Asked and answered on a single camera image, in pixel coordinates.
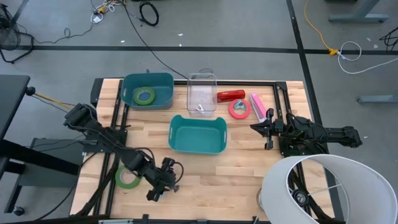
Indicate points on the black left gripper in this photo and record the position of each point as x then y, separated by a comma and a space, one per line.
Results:
161, 177

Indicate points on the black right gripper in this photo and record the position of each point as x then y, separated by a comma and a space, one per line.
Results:
270, 130

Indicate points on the red round object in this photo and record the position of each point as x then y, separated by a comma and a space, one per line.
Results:
239, 104

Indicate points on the pink block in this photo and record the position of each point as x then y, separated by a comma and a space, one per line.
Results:
231, 112

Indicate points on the green tape roll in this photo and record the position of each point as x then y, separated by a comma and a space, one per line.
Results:
121, 182
136, 96

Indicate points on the red cylinder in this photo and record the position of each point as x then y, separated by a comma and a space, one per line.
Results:
231, 96

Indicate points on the purple staple remover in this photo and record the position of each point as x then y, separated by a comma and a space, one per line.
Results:
199, 108

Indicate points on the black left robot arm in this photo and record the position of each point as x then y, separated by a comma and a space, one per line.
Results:
102, 132

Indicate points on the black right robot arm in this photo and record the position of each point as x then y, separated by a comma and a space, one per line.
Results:
339, 133

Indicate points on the pink stapler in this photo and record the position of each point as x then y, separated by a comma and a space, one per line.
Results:
258, 107

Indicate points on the bright teal plastic bin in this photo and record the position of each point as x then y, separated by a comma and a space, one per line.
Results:
197, 137

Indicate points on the silver aluminium bar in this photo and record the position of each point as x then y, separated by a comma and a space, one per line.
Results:
115, 221

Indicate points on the clear plastic bin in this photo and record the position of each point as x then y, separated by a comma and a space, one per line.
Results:
202, 90

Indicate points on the black lamp socket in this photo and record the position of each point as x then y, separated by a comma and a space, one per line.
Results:
300, 197

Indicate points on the blue-grey plastic bin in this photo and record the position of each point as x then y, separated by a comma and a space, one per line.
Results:
158, 90

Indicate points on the grey desk foot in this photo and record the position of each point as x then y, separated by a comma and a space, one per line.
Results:
360, 15
377, 99

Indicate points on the white lampshade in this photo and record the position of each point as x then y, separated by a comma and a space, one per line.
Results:
367, 193

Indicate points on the black caster wheel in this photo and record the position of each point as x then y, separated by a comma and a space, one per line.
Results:
18, 211

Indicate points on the black desk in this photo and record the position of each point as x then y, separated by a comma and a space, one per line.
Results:
12, 99

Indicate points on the black floor fan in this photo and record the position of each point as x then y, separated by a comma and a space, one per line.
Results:
7, 34

